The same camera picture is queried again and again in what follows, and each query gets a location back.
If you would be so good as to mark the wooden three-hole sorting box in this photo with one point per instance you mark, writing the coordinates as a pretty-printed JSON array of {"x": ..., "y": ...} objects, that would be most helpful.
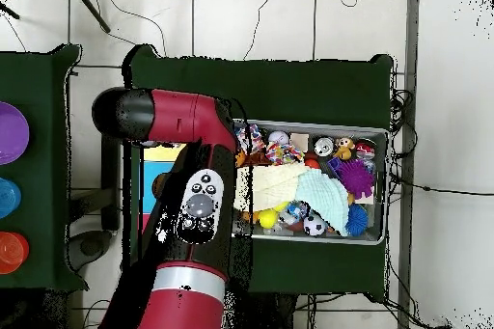
[{"x": 152, "y": 169}]

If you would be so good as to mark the silver mesh bin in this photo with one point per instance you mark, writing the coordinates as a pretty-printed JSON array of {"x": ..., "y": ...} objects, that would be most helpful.
[{"x": 375, "y": 233}]

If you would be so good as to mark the crumpled polka-dot paper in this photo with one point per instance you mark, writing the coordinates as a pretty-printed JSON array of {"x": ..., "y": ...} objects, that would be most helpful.
[
  {"x": 254, "y": 138},
  {"x": 281, "y": 153}
]

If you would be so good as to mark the cream cloth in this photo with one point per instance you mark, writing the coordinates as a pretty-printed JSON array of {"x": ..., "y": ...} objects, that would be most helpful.
[{"x": 278, "y": 182}]

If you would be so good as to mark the white toy baseball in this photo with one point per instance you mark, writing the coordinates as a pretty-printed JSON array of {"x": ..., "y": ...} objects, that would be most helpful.
[{"x": 278, "y": 137}]

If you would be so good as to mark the plain wooden block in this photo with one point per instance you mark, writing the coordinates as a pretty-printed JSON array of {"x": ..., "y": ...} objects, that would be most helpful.
[{"x": 299, "y": 142}]

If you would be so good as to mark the dark green tablecloth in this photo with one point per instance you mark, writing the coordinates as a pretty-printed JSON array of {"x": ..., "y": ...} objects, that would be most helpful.
[{"x": 270, "y": 89}]

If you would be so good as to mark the silver drink can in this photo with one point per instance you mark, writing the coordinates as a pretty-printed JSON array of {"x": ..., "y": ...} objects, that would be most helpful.
[{"x": 323, "y": 146}]

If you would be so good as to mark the mint green cloth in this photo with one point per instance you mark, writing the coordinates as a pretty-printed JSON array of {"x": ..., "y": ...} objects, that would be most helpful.
[{"x": 324, "y": 194}]

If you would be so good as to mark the brown monkey plush toy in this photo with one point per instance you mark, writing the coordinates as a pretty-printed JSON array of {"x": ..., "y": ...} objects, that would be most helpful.
[{"x": 343, "y": 147}]

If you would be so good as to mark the purple spiky ball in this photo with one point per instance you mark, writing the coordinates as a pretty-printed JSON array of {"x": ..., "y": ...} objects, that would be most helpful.
[{"x": 355, "y": 178}]

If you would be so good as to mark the blue fuzzy ball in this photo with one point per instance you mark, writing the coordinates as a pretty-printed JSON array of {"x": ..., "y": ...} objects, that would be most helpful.
[{"x": 357, "y": 220}]

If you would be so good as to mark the dark green side-table cloth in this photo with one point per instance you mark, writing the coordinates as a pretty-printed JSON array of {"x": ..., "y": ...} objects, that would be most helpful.
[{"x": 50, "y": 190}]

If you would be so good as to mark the dark tripod leg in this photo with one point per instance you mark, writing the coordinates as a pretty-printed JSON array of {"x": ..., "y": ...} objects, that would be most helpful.
[
  {"x": 92, "y": 10},
  {"x": 9, "y": 11}
]

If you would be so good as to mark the purple plastic bowl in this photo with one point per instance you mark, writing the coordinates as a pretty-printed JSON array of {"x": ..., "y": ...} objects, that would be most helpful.
[{"x": 11, "y": 132}]

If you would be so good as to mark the blue plastic bowl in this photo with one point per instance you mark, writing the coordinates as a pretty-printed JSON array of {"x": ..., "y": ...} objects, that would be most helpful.
[{"x": 7, "y": 197}]

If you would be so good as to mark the orange plastic bowl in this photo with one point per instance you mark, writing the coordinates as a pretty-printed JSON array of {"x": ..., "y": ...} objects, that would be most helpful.
[{"x": 13, "y": 252}]

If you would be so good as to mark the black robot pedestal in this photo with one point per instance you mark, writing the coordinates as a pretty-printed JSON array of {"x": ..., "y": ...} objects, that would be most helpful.
[{"x": 270, "y": 313}]

